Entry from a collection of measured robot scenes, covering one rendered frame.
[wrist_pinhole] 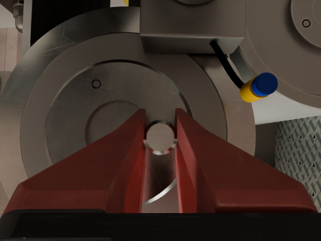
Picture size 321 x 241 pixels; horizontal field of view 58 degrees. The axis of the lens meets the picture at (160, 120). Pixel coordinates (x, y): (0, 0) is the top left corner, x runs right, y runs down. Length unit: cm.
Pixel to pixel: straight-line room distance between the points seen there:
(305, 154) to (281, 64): 18
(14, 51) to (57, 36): 365
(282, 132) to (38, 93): 32
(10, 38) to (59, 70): 374
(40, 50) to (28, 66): 1
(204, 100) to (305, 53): 7
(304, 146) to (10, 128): 29
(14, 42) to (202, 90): 373
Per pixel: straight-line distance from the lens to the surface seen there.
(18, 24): 57
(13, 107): 18
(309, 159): 35
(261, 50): 19
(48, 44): 18
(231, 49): 16
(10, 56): 385
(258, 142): 52
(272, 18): 20
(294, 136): 38
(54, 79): 17
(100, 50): 17
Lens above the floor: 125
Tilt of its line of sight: 4 degrees down
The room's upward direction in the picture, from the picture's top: 179 degrees counter-clockwise
